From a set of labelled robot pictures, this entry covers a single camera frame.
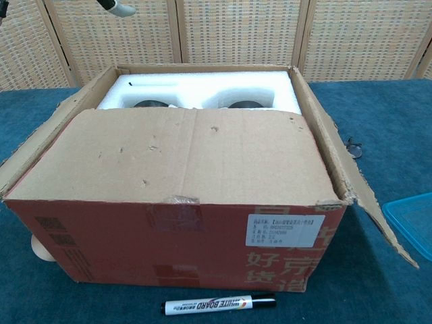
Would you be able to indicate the red cardboard shipping box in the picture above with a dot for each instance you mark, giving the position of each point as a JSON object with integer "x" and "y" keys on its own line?
{"x": 202, "y": 162}

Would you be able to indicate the white whiteboard marker pen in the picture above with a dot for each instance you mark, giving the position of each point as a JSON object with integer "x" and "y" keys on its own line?
{"x": 209, "y": 304}

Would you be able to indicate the white foam packing insert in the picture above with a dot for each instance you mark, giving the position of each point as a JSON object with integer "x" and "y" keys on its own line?
{"x": 202, "y": 84}

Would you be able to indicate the left five-finger robot hand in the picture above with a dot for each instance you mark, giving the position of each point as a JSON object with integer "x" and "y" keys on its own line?
{"x": 121, "y": 9}

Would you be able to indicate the black round object in foam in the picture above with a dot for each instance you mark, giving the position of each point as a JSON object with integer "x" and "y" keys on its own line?
{"x": 152, "y": 104}
{"x": 248, "y": 104}

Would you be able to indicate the blue plastic container lid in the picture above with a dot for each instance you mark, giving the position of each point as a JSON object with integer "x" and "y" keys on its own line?
{"x": 411, "y": 219}

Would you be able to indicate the blue carpet table cover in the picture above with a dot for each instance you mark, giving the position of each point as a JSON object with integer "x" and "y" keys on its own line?
{"x": 388, "y": 118}

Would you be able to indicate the beige egg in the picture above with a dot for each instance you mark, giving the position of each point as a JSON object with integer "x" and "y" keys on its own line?
{"x": 38, "y": 248}

